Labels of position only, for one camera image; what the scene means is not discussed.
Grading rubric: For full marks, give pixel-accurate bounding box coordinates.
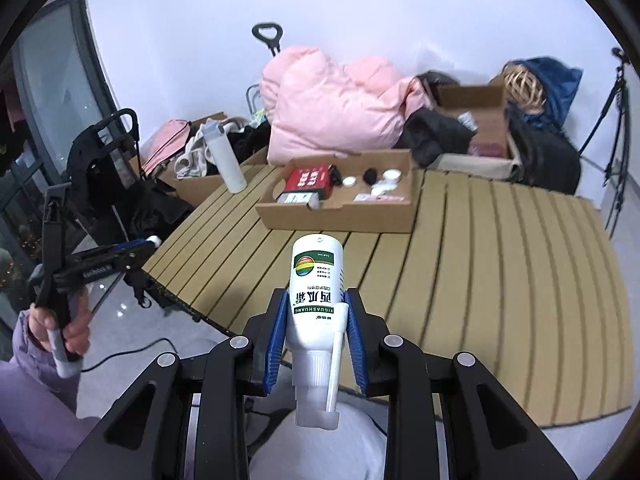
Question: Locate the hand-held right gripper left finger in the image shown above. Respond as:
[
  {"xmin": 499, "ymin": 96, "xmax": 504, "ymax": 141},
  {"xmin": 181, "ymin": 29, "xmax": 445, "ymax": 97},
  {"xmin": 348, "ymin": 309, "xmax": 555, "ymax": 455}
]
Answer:
[{"xmin": 56, "ymin": 287, "xmax": 292, "ymax": 480}]

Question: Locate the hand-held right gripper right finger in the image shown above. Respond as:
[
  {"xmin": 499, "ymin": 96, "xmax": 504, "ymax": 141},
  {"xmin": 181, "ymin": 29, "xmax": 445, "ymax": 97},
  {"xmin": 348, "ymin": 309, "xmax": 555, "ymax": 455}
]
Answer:
[{"xmin": 344, "ymin": 287, "xmax": 579, "ymax": 480}]

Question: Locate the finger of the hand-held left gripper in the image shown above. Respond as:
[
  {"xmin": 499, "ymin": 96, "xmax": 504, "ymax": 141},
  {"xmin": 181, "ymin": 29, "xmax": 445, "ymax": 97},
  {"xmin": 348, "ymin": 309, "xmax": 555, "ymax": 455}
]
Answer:
[{"xmin": 41, "ymin": 184, "xmax": 69, "ymax": 281}]

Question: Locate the white spray bottle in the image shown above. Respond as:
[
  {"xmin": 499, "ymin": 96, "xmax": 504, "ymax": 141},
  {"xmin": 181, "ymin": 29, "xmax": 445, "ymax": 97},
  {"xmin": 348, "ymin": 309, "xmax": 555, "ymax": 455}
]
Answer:
[{"xmin": 287, "ymin": 234, "xmax": 347, "ymax": 430}]

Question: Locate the shallow cardboard box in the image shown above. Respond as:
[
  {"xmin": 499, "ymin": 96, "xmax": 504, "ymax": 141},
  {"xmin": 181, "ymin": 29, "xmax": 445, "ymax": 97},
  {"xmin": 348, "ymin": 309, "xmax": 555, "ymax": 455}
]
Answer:
[{"xmin": 255, "ymin": 149, "xmax": 415, "ymax": 233}]

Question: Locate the person's left forearm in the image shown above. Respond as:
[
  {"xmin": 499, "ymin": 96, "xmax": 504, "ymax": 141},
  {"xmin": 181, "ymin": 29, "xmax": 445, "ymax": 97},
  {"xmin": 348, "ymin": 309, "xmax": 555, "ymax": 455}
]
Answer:
[{"xmin": 0, "ymin": 310, "xmax": 103, "ymax": 480}]

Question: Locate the person's left hand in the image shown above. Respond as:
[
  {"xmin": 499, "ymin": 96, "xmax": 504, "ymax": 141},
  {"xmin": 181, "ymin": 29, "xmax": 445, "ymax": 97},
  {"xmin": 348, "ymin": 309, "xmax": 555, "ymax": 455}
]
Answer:
[{"xmin": 29, "ymin": 294, "xmax": 92, "ymax": 357}]

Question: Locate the black bag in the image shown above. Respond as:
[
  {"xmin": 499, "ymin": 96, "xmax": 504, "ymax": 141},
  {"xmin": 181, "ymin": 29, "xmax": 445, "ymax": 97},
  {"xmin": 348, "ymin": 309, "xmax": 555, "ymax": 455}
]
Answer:
[{"xmin": 127, "ymin": 180, "xmax": 196, "ymax": 246}]

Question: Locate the black folding cart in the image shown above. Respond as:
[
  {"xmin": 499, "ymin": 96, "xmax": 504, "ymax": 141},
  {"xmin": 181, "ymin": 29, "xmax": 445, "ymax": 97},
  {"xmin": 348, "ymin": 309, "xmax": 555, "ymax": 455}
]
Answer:
[{"xmin": 65, "ymin": 107, "xmax": 146, "ymax": 311}]

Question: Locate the cardboard box with clothes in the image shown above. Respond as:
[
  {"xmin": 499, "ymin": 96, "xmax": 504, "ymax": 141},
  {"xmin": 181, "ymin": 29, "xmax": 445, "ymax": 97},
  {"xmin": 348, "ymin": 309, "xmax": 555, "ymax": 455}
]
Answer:
[{"xmin": 142, "ymin": 112, "xmax": 268, "ymax": 208}]

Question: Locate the pink bag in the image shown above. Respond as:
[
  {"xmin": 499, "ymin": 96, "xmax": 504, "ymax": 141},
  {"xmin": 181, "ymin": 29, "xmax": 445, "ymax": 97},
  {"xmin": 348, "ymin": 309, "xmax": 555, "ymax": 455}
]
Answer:
[{"xmin": 141, "ymin": 119, "xmax": 193, "ymax": 173}]

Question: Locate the cream cloth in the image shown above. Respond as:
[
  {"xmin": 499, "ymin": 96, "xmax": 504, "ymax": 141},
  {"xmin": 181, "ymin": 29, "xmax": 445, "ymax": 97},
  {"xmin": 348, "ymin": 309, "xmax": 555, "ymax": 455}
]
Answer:
[{"xmin": 174, "ymin": 119, "xmax": 251, "ymax": 179}]

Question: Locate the glass door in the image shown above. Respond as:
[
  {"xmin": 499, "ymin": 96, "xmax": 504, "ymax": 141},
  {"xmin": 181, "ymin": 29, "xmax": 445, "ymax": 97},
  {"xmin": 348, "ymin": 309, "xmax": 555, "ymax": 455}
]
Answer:
[{"xmin": 0, "ymin": 0, "xmax": 121, "ymax": 321}]

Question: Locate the white green box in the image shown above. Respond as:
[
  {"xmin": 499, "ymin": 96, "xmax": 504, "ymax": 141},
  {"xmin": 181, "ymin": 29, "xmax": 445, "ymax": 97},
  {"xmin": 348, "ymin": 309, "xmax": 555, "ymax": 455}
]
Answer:
[{"xmin": 276, "ymin": 191, "xmax": 322, "ymax": 209}]

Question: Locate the pink white packet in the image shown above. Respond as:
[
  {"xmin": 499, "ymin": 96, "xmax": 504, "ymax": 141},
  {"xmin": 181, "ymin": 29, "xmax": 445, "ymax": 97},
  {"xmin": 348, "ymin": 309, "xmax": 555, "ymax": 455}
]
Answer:
[{"xmin": 354, "ymin": 191, "xmax": 405, "ymax": 204}]

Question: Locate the white thermos bottle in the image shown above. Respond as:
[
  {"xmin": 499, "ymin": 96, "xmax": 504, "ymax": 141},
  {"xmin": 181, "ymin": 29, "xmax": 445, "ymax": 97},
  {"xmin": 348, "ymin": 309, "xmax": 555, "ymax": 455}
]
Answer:
[{"xmin": 202, "ymin": 120, "xmax": 247, "ymax": 194}]

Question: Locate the red box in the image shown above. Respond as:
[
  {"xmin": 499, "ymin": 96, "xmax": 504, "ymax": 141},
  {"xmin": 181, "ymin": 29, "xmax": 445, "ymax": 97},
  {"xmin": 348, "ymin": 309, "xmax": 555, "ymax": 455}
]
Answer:
[{"xmin": 284, "ymin": 166, "xmax": 337, "ymax": 199}]

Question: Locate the black cloth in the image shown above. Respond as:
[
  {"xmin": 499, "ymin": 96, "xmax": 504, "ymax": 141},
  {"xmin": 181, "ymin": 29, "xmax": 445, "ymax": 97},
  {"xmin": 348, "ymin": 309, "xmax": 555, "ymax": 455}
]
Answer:
[{"xmin": 232, "ymin": 121, "xmax": 273, "ymax": 165}]

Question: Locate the black jacket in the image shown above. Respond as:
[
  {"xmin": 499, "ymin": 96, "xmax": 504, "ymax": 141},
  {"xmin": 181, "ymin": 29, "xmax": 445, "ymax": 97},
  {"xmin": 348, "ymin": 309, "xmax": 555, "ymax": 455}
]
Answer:
[{"xmin": 397, "ymin": 71, "xmax": 481, "ymax": 167}]

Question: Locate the maroon box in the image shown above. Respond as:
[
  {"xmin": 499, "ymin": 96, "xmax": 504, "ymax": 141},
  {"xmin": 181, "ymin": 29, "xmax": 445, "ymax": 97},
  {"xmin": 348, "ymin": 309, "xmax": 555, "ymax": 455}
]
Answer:
[{"xmin": 467, "ymin": 142, "xmax": 506, "ymax": 160}]

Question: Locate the pink down jacket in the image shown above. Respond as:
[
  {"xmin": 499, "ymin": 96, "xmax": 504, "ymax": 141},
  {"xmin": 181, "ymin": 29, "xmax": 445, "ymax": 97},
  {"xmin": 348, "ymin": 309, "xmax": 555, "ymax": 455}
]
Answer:
[{"xmin": 260, "ymin": 46, "xmax": 437, "ymax": 167}]

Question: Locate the black backpack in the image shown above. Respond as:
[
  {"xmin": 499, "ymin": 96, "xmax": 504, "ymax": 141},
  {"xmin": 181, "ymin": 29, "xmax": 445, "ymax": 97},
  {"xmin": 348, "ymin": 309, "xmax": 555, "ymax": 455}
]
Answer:
[{"xmin": 505, "ymin": 107, "xmax": 582, "ymax": 196}]

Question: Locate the open cardboard box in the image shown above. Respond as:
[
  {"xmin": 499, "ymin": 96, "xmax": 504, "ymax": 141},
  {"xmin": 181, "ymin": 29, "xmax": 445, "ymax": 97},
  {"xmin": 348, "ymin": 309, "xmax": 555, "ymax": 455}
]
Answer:
[{"xmin": 431, "ymin": 82, "xmax": 525, "ymax": 182}]

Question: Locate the black trolley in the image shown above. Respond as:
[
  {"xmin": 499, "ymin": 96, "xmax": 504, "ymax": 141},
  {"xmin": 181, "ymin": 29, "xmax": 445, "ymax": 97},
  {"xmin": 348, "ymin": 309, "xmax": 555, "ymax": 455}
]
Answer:
[{"xmin": 245, "ymin": 22, "xmax": 285, "ymax": 126}]

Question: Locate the wicker ball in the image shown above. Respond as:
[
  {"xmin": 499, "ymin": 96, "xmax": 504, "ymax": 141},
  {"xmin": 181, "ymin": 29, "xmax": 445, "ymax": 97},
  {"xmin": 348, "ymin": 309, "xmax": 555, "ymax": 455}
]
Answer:
[{"xmin": 502, "ymin": 62, "xmax": 548, "ymax": 111}]

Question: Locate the blue bag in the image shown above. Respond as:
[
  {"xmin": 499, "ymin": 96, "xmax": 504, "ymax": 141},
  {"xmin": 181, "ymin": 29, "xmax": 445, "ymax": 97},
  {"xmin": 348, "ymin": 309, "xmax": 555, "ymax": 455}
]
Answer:
[{"xmin": 515, "ymin": 56, "xmax": 584, "ymax": 133}]

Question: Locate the black tripod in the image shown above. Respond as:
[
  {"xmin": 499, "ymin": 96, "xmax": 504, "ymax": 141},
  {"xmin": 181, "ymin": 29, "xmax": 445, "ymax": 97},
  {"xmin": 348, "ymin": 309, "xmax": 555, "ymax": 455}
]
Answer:
[{"xmin": 579, "ymin": 47, "xmax": 633, "ymax": 238}]

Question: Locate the black floor cable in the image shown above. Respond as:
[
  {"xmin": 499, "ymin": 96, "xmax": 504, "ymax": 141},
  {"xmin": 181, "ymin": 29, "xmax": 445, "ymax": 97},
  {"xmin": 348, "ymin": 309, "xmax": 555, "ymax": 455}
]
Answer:
[{"xmin": 80, "ymin": 337, "xmax": 226, "ymax": 376}]

